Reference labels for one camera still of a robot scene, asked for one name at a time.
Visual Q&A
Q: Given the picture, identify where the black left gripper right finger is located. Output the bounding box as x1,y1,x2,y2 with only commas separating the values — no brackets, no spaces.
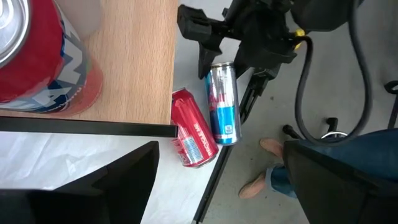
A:
282,139,398,224

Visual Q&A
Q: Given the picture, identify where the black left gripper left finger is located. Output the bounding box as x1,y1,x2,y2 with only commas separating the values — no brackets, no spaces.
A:
0,140,160,224

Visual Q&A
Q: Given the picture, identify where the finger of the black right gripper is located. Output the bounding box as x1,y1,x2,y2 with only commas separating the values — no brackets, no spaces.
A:
233,52,259,79
176,4,225,80

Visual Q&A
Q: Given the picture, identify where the blue silver Red Bull can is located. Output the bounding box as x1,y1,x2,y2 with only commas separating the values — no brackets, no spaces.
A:
204,61,243,146

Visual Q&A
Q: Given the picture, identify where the red can pale label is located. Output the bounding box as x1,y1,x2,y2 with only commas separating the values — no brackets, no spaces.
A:
170,88,220,169

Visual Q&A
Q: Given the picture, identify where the orange Fanta can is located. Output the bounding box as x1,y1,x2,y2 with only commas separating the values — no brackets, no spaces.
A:
0,0,104,114

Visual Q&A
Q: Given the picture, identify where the light wooden shelf board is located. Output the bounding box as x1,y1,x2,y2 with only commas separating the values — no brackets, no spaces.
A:
0,0,179,125

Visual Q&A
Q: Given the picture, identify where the yellow tape tag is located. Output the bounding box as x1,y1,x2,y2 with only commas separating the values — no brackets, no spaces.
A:
294,27,307,50

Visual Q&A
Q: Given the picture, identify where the person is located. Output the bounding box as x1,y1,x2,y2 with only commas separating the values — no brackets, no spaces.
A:
238,128,398,200

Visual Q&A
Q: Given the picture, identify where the black chair base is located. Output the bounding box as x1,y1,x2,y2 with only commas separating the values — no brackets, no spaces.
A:
282,116,348,141

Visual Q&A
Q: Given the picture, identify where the thick black cable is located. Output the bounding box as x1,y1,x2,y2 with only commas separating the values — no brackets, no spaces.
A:
294,0,374,147

